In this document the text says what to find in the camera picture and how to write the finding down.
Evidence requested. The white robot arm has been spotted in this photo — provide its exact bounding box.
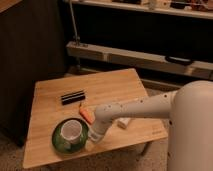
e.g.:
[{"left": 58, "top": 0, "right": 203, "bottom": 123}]
[{"left": 88, "top": 91, "right": 176, "bottom": 142}]

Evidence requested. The metal pole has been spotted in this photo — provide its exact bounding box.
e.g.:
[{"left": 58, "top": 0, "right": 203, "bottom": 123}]
[{"left": 68, "top": 0, "right": 80, "bottom": 45}]

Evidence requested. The black rectangular box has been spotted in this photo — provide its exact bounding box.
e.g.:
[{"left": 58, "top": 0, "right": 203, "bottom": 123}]
[{"left": 61, "top": 90, "right": 86, "bottom": 105}]

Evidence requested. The white tube bottle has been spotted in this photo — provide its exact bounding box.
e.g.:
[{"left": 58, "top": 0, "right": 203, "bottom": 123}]
[{"left": 117, "top": 118, "right": 131, "bottom": 129}]

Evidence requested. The orange carrot toy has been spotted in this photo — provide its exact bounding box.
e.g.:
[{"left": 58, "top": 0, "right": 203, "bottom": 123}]
[{"left": 79, "top": 105, "right": 94, "bottom": 124}]

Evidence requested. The white cup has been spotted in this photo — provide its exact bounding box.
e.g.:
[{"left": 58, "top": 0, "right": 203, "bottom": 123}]
[{"left": 60, "top": 120, "right": 82, "bottom": 144}]

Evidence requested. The black case handle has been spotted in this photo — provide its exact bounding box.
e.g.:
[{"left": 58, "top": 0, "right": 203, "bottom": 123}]
[{"left": 165, "top": 56, "right": 194, "bottom": 66}]

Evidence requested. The wooden shelf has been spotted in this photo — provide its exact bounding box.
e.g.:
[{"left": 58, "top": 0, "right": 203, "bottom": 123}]
[{"left": 63, "top": 0, "right": 213, "bottom": 20}]

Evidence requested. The green ceramic bowl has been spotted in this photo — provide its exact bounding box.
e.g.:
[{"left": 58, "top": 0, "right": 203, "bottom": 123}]
[{"left": 52, "top": 118, "right": 89, "bottom": 154}]

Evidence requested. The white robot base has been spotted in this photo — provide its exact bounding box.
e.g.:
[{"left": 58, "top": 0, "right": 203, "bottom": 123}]
[{"left": 167, "top": 81, "right": 213, "bottom": 171}]

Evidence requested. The grey long case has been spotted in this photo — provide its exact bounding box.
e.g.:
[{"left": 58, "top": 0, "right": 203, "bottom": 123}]
[{"left": 66, "top": 41, "right": 213, "bottom": 80}]

